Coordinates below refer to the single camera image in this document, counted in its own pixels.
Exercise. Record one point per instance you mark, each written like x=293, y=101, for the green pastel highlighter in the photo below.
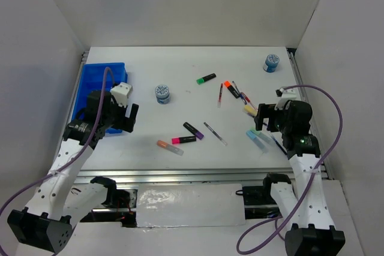
x=262, y=136

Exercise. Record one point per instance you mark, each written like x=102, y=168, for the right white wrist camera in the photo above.
x=284, y=95

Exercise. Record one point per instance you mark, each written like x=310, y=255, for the pink cap black highlighter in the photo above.
x=181, y=140

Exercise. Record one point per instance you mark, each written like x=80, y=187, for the blue plastic sorting tray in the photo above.
x=95, y=77

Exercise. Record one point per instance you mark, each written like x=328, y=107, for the yellow pastel highlighter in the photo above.
x=250, y=111

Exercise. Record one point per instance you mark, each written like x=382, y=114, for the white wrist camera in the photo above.
x=284, y=95
x=121, y=93

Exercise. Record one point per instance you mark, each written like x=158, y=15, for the purple cap black highlighter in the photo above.
x=193, y=130

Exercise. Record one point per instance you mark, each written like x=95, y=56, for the orange cap clear marker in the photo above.
x=170, y=147

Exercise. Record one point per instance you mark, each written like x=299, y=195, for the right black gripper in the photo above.
x=264, y=110

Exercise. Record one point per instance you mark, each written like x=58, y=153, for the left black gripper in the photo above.
x=126, y=123

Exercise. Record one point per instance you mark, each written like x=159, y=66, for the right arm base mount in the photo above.
x=257, y=204

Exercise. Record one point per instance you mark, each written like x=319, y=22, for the white front cover plate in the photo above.
x=196, y=205

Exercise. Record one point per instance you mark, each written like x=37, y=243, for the aluminium table rail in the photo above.
x=135, y=177

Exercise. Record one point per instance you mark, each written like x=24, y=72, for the red blue clip pen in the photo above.
x=244, y=97

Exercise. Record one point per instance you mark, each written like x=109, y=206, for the green cap black highlighter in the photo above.
x=205, y=78

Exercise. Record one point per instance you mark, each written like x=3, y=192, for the dark blue ballpoint pen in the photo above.
x=278, y=144

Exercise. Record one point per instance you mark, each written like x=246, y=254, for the black ink clear pen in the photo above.
x=215, y=133

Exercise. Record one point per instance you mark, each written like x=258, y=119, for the blue pastel highlighter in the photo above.
x=251, y=135

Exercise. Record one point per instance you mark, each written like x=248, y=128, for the red ink clear pen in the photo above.
x=220, y=96

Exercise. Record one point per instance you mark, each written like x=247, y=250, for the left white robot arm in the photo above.
x=48, y=219

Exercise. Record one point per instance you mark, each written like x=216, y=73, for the orange cap black highlighter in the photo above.
x=231, y=89

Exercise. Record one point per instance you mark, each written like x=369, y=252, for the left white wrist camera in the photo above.
x=121, y=93

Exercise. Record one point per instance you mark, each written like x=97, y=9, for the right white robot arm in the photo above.
x=310, y=228

